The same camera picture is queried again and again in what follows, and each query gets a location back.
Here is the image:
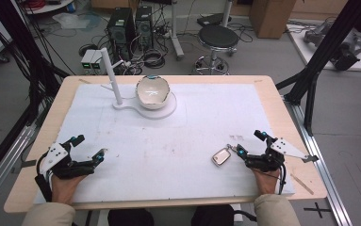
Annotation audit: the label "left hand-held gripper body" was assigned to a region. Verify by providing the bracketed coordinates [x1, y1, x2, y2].
[40, 142, 95, 181]

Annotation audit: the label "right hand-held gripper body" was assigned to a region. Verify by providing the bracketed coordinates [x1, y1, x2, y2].
[245, 137, 320, 173]

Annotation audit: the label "silver key fob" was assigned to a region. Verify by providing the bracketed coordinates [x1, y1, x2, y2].
[211, 143, 238, 168]

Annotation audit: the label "person's right hand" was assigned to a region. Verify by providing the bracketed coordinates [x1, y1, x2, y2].
[252, 169, 282, 196]

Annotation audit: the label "person's left hand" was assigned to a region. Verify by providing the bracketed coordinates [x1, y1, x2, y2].
[51, 174, 87, 204]

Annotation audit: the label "wooden table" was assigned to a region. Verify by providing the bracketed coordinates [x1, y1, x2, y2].
[3, 74, 329, 215]

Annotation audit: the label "thin wooden strip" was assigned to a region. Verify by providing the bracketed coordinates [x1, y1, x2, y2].
[288, 172, 315, 196]

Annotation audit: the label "person's legs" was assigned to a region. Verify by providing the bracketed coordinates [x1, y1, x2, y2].
[107, 204, 236, 226]

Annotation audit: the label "white stand with pole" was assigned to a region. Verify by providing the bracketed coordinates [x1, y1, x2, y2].
[100, 47, 178, 121]

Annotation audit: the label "white table mat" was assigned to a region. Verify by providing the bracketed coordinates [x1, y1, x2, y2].
[33, 82, 296, 205]

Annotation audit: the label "white power supply box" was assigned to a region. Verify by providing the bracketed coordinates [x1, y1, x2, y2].
[80, 49, 95, 72]
[90, 50, 107, 72]

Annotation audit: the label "white ceramic bowl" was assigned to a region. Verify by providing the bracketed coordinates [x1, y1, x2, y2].
[135, 74, 172, 111]

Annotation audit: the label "white floor board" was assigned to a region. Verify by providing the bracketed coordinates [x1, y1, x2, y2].
[286, 24, 361, 73]

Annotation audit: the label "black round stool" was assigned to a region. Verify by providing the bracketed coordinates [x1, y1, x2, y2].
[194, 24, 240, 75]

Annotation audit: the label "brown cardboard box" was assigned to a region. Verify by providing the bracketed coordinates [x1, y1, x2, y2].
[248, 0, 297, 40]

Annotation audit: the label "black computer tower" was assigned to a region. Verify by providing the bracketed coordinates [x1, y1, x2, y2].
[134, 5, 155, 52]
[106, 7, 137, 62]

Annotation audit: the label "clear plastic bag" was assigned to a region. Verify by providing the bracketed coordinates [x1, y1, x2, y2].
[51, 11, 103, 32]

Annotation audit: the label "grey machine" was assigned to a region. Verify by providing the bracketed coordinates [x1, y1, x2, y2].
[303, 21, 361, 72]

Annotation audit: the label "black flat stand base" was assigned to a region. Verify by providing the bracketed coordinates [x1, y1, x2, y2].
[196, 12, 233, 28]

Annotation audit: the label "white metal stand leg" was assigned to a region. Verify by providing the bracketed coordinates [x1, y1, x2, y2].
[168, 0, 186, 61]

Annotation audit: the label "white round table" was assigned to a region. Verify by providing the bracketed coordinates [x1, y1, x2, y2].
[22, 0, 76, 16]

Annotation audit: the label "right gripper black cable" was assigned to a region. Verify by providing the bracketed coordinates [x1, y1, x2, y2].
[275, 163, 288, 196]

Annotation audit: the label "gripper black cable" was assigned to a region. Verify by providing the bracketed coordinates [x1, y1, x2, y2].
[275, 163, 288, 196]
[34, 152, 54, 202]

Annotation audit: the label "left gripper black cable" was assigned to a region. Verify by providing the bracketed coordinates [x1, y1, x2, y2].
[34, 152, 54, 202]

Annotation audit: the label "aluminium rail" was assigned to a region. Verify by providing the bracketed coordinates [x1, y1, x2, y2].
[0, 123, 40, 215]
[283, 93, 353, 226]

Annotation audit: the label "black metal frame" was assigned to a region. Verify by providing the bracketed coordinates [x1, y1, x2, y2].
[0, 0, 73, 189]
[275, 0, 361, 137]

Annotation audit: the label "coil of black cables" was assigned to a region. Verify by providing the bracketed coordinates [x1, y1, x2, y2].
[142, 47, 167, 70]

